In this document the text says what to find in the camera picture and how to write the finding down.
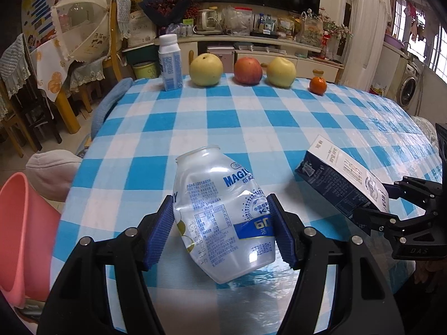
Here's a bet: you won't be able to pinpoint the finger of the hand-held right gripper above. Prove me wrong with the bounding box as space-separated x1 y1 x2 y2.
353 206 425 244
385 176 443 210

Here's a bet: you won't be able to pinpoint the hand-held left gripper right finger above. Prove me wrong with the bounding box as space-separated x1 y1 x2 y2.
267 193 406 335

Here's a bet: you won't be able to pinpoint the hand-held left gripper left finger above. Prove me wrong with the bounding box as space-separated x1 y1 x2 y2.
37 193 175 335

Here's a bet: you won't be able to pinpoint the blue and white milk carton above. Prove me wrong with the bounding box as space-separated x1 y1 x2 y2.
294 133 392 221

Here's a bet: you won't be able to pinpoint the pink plastic bucket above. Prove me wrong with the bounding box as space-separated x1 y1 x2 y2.
0 173 62 310

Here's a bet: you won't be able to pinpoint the washing machine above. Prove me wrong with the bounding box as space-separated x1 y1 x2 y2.
396 56 424 111

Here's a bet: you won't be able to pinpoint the blue checked tablecloth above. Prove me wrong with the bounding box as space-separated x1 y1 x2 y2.
51 73 444 335

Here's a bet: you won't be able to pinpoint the white side cabinet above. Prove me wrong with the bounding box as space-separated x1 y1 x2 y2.
371 42 410 101

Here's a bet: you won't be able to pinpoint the grey cushion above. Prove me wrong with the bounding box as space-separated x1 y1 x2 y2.
25 149 83 204

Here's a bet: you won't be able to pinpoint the orange mandarin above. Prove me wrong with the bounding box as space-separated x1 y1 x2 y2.
309 76 328 96

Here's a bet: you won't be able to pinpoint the blue cloth cushion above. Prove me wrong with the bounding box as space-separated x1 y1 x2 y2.
91 78 134 139

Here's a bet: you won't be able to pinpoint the purple basin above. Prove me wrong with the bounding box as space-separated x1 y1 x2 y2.
384 33 408 48

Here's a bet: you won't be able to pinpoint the window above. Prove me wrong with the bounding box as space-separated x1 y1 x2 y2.
389 0 447 85

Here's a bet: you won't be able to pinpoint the yellow pear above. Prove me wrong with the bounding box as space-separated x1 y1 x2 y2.
267 58 298 88
189 53 224 87

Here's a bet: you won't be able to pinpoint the red apple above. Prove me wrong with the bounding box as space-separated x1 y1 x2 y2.
234 57 263 85

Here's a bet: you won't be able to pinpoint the light green bucket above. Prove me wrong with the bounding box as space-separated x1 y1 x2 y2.
132 61 158 82

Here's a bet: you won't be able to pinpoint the dark wooden chair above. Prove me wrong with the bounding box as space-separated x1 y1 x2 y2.
16 87 63 144

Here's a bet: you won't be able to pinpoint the white yogurt bottle blue label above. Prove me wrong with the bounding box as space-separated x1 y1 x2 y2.
158 35 184 92

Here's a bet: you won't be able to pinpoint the artificial flowers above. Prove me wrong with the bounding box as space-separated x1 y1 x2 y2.
321 7 354 41

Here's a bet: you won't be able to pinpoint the white lace curtain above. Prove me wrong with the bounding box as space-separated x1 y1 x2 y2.
346 0 394 85

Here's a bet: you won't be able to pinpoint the dark green basin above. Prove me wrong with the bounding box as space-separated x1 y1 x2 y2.
123 46 156 66

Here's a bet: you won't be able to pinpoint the printed gift bag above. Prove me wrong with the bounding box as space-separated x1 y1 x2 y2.
295 10 324 45

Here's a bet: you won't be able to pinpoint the grey metal box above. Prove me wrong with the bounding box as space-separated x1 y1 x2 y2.
206 45 236 75

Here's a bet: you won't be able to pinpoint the long white cabinet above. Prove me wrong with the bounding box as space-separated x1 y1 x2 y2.
122 34 345 85

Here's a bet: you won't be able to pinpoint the orange print white tablecloth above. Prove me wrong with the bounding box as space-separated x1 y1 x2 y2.
35 35 76 102

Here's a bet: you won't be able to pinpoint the black tray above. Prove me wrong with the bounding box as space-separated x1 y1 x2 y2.
249 30 280 40

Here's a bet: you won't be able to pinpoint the pack of small bottles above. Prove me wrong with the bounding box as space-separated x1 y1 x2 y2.
168 23 195 38

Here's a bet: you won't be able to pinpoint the white sack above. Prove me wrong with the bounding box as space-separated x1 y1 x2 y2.
127 9 158 48

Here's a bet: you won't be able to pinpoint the clear plastic bag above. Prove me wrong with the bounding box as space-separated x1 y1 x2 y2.
222 5 254 36

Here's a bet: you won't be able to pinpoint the beige electric kettle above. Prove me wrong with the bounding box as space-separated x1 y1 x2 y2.
194 7 223 35

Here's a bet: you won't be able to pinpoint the wooden chair knitted cover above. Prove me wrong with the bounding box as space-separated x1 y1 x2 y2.
69 0 132 94

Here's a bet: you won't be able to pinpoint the light wooden chair lace cover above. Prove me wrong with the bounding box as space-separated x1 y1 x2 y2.
0 33 39 159

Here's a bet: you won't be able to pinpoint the mesh food cover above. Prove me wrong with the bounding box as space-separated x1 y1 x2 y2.
51 0 116 64

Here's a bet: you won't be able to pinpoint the dark blue wrapped bouquet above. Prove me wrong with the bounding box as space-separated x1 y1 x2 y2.
139 0 195 27

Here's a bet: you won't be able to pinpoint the wall poster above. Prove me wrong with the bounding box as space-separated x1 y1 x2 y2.
21 0 62 48

